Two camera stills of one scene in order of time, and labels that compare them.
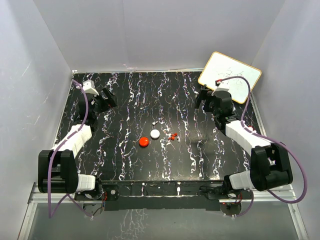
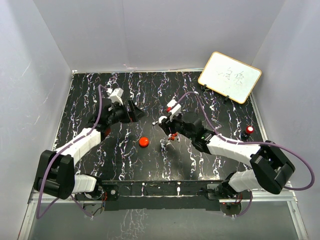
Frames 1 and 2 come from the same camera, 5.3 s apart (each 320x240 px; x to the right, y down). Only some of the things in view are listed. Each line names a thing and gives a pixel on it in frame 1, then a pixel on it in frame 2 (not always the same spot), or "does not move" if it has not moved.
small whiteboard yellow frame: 219,66 does not move
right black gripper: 202,96 → 165,123
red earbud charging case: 143,141 does not move
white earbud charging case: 155,133 → 161,118
